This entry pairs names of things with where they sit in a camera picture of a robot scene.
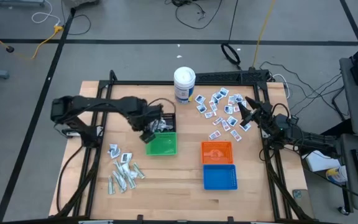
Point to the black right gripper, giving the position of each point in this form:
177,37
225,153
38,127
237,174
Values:
264,119

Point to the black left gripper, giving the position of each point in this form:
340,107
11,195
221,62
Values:
143,119

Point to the white packet grey print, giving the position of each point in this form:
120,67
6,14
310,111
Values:
162,125
113,147
153,127
169,127
115,153
126,158

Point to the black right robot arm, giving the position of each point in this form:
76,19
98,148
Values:
309,140

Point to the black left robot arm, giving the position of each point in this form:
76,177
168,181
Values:
104,105

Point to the green plastic basket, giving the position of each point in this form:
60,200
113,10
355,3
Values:
166,146

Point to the white packet black text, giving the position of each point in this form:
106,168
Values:
234,99

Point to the black plastic basket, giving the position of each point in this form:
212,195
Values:
172,118

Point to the orange plastic basket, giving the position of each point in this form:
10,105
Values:
217,153

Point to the Lysol disinfecting wipes canister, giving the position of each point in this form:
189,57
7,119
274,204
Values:
184,81

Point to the blue plastic basket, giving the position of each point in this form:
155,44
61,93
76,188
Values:
220,177

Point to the white box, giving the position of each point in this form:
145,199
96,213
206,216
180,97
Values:
319,161

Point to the smartphone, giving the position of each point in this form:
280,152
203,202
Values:
303,203

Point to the yellow blue wipes canister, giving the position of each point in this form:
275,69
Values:
336,175

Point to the grey PC dolly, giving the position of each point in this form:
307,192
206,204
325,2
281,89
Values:
79,2

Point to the black round floor weight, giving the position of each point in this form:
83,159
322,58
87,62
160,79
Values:
10,49

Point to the grey furniture base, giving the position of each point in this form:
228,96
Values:
14,2

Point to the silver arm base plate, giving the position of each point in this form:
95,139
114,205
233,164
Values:
70,133

